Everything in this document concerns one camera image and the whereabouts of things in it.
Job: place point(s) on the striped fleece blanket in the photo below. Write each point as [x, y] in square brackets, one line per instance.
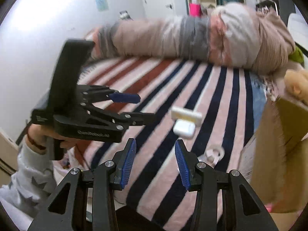
[214, 110]

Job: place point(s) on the clear tape dispenser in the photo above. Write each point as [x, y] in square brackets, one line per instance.
[212, 155]

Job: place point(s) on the tan plush toy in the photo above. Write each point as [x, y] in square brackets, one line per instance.
[296, 83]

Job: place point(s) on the rolled striped duvet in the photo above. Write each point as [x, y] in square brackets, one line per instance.
[232, 35]

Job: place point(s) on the white yellow concealer case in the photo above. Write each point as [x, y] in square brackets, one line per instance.
[186, 115]

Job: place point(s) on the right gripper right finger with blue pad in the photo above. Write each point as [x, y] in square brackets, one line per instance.
[225, 201]

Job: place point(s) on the pink bag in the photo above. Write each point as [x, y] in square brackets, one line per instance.
[195, 10]

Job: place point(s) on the pink spray bottle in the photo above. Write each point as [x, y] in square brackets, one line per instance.
[269, 207]

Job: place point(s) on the green plush toy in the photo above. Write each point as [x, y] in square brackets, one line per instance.
[297, 56]

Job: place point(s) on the person's left hand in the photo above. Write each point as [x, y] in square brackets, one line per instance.
[36, 138]

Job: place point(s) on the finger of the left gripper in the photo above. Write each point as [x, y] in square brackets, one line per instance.
[130, 119]
[115, 96]

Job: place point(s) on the blue wall poster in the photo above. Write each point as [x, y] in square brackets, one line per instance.
[102, 5]

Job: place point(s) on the white earbuds case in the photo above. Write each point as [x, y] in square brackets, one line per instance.
[184, 129]

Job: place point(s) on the cardboard box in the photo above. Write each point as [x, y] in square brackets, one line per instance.
[274, 161]

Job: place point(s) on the person's left forearm sleeve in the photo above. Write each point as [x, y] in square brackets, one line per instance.
[29, 187]

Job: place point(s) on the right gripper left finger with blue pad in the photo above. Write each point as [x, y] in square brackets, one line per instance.
[66, 207]

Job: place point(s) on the white bed headboard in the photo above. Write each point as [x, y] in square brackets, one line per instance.
[298, 28]

